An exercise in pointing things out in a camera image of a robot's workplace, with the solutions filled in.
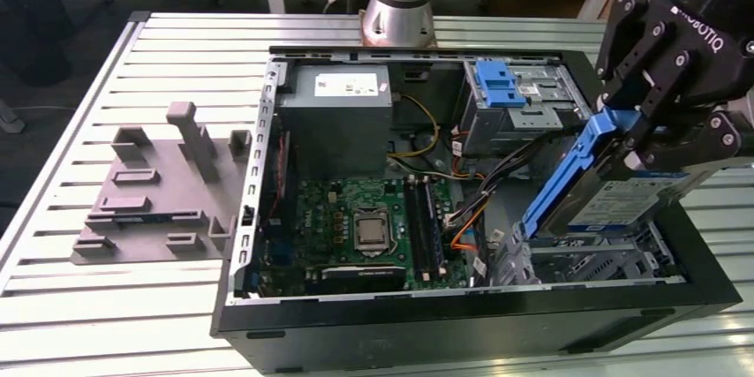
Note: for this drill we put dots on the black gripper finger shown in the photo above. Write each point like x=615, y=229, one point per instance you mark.
x=666, y=143
x=630, y=32

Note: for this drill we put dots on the hard disk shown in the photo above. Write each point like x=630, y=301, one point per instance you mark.
x=618, y=205

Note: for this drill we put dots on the metal disk bay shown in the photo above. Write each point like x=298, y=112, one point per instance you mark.
x=512, y=262

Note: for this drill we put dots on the metal drive cage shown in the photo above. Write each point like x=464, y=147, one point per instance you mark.
x=530, y=121

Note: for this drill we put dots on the blue plastic drive latch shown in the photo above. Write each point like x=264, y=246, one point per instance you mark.
x=498, y=85

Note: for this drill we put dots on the RAM stick with blue label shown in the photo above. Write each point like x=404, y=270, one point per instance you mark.
x=435, y=236

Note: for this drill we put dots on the black open PC case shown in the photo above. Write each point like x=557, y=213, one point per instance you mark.
x=471, y=328

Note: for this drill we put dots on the silver CPU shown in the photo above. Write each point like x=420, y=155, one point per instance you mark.
x=372, y=233

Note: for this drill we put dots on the grey power supply unit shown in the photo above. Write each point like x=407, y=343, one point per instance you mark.
x=335, y=138

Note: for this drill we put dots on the green motherboard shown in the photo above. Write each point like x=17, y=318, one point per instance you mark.
x=320, y=200

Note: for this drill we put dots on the black graphics card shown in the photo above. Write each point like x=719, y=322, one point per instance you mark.
x=359, y=277

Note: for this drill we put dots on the grey parts rack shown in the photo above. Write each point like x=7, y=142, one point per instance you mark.
x=164, y=200

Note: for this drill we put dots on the bare RAM stick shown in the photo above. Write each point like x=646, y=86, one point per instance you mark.
x=147, y=218

